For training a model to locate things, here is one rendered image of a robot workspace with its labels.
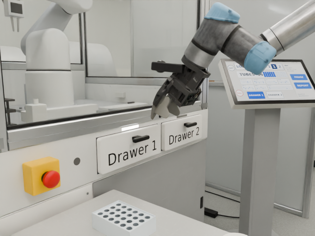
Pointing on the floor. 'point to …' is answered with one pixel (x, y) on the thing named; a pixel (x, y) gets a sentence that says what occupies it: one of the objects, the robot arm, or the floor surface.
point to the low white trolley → (168, 214)
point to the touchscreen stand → (258, 172)
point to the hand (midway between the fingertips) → (156, 113)
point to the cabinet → (132, 188)
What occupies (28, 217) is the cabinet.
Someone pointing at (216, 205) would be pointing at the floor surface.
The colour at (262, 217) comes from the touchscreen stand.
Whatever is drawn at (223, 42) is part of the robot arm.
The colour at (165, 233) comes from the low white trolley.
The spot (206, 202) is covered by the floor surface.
